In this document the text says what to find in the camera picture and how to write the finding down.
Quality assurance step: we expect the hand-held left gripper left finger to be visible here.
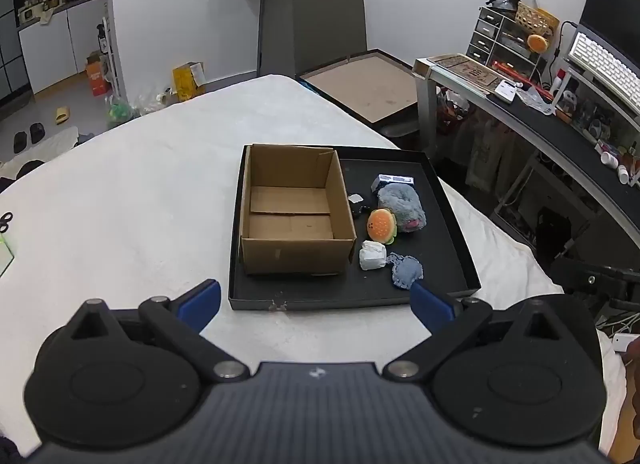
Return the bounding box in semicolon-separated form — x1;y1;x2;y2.
65;279;251;385

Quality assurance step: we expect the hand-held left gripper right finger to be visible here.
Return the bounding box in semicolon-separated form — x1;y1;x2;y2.
382;282;571;384

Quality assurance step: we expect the blue denim fabric pouch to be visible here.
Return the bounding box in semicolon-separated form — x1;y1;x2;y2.
386;252;425;291

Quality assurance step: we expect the black shallow tray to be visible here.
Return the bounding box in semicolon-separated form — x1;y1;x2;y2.
228;144;482;313

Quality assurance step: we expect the white paper bundle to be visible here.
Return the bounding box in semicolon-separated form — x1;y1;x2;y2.
359;240;387;271

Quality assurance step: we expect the hamburger plush toy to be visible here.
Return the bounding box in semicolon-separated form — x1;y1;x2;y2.
366;208;399;245

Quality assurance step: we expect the brown cardboard box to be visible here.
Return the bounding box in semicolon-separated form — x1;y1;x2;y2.
239;143;358;276

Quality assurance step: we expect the grey plush toy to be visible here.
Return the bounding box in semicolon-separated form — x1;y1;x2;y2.
376;183;427;234

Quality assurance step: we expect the small tissue packet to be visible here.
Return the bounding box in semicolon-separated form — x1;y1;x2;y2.
371;174;416;193

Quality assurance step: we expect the black felt pouch white patch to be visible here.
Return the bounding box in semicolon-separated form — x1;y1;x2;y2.
347;192;372;219

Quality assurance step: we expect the white tote bag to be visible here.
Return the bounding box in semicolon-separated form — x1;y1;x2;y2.
465;109;516;192

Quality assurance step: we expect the green plastic bag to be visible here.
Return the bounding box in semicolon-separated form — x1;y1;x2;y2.
105;94;138;127

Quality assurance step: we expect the grey metal desk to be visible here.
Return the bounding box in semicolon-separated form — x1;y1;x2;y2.
414;56;640;265

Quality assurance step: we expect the yellow cardboard box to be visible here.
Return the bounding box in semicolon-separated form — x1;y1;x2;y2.
172;62;206;100

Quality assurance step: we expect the black-framed brown board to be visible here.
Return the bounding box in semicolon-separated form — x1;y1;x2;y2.
297;49;426;127

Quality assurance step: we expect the brown carved board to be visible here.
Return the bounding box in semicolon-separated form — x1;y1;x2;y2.
430;55;498;88

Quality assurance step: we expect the orange cardboard box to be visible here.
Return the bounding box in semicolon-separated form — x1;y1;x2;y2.
86;51;112;97

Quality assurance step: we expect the grey drawer organizer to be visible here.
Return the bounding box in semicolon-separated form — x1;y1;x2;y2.
466;6;543;65

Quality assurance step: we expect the white cabinet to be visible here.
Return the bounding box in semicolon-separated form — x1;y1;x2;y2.
17;0;116;95

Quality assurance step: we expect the white keyboard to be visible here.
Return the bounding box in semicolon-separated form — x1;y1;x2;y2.
565;33;640;114

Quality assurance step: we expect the wicker basket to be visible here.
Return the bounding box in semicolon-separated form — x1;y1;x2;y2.
515;3;560;37

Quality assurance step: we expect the black monitor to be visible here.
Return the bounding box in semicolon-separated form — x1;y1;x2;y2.
580;0;640;52

